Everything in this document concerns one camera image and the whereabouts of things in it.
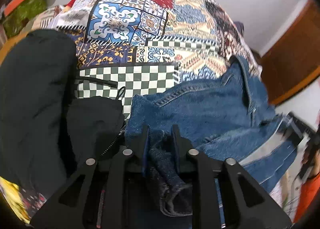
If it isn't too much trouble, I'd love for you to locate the orange box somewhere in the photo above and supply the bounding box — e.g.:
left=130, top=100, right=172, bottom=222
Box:
left=3, top=0, right=25, bottom=17

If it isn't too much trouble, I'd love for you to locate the blue denim jacket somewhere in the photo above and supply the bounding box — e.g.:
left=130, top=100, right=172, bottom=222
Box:
left=125, top=56, right=299, bottom=217

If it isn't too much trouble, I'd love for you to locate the grey purple backpack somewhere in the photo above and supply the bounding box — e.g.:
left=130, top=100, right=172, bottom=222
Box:
left=234, top=21, right=245, bottom=36

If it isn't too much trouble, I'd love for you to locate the green patterned storage box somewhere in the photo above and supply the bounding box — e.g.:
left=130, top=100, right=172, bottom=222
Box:
left=2, top=0, right=47, bottom=38

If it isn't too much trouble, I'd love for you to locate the yellow garment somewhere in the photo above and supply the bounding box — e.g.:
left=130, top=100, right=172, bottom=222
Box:
left=0, top=178, right=30, bottom=224

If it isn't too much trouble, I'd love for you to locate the patchwork patterned bed quilt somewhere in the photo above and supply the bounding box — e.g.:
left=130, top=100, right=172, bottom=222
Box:
left=29, top=0, right=262, bottom=118

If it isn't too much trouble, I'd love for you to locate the black garment pile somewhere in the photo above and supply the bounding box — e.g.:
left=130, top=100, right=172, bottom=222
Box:
left=1, top=30, right=124, bottom=197

